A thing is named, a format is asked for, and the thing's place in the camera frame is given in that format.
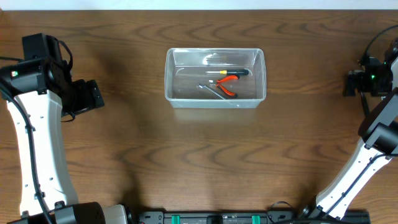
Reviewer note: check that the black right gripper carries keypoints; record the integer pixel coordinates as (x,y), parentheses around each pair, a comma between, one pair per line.
(349,83)

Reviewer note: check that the silver offset wrench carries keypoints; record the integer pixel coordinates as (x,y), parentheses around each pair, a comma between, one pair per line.
(210,90)

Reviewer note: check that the clear plastic container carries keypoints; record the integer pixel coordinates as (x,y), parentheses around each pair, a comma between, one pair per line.
(185,67)

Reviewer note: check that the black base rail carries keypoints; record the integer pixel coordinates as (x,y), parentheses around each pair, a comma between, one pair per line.
(276,216)

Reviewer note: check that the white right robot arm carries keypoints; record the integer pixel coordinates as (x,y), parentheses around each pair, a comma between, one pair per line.
(376,147)

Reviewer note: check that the black yellow screwdriver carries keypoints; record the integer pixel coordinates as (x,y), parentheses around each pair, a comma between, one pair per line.
(237,72)

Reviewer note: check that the red handled pliers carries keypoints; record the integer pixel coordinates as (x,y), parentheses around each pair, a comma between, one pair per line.
(219,84)

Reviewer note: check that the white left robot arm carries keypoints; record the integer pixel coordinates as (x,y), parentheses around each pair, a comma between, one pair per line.
(39,91)

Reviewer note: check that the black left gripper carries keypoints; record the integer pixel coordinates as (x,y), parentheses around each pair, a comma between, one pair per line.
(94,96)

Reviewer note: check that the small red black hammer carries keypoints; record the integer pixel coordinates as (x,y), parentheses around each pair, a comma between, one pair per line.
(364,103)

